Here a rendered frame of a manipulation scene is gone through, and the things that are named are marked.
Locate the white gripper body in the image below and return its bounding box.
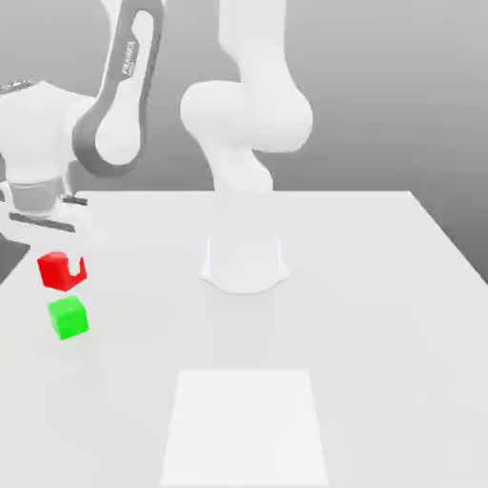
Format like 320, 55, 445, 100
0, 208, 92, 255

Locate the small green cube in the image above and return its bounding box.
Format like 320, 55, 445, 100
47, 295, 91, 341

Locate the small red cube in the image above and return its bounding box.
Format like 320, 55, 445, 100
36, 251, 89, 294

